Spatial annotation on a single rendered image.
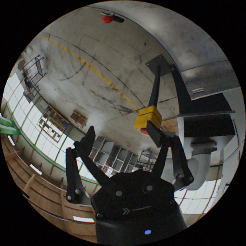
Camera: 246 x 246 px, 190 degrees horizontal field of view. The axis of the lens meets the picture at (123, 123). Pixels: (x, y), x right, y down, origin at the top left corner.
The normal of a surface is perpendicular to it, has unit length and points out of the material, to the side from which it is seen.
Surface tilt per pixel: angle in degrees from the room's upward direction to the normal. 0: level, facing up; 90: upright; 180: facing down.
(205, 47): 0
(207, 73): 0
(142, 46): 0
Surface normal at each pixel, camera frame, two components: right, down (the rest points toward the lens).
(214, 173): -0.69, -0.58
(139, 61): -0.39, 0.80
